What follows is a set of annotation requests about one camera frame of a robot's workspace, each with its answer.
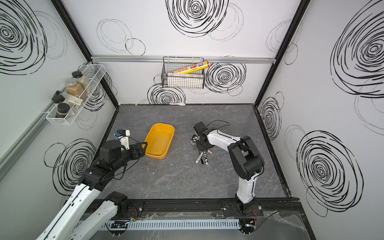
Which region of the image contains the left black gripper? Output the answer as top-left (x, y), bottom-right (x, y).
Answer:
top-left (112, 140), bottom-right (148, 173)

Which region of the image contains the patterned handle spoon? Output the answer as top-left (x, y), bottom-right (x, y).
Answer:
top-left (203, 152), bottom-right (209, 165)

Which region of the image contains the silver spoon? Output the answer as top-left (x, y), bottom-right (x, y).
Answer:
top-left (196, 152), bottom-right (204, 163)

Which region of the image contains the yellow plastic storage box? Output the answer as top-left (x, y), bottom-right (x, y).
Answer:
top-left (145, 123), bottom-right (175, 160)

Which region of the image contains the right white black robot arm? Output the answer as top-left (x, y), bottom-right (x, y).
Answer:
top-left (191, 122), bottom-right (265, 211)

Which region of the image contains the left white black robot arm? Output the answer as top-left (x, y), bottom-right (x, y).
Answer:
top-left (38, 137), bottom-right (148, 240)

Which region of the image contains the yellow foil wrap box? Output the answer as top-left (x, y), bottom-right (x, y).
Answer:
top-left (173, 61), bottom-right (211, 74)

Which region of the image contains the front spice jar black lid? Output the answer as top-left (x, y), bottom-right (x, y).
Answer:
top-left (56, 103), bottom-right (71, 118)

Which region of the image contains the brown spice jar clear lid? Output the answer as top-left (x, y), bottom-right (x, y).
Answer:
top-left (65, 79), bottom-right (87, 100)

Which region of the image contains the spice jar black lid far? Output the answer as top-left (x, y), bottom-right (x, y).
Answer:
top-left (72, 71), bottom-right (91, 93)

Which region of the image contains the dark spice jar black lid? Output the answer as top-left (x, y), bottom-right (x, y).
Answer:
top-left (52, 95), bottom-right (70, 107)

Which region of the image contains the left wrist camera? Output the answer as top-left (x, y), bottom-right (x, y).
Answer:
top-left (115, 130), bottom-right (130, 150)

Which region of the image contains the black wire wall basket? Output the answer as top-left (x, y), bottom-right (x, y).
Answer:
top-left (161, 56), bottom-right (206, 89)

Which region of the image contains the white slotted cable duct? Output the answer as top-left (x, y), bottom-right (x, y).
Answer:
top-left (99, 219), bottom-right (241, 231)

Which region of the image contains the clear acrylic wall shelf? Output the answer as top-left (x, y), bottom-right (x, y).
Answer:
top-left (46, 64), bottom-right (108, 130)

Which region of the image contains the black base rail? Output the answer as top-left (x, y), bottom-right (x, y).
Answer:
top-left (114, 198), bottom-right (304, 219)

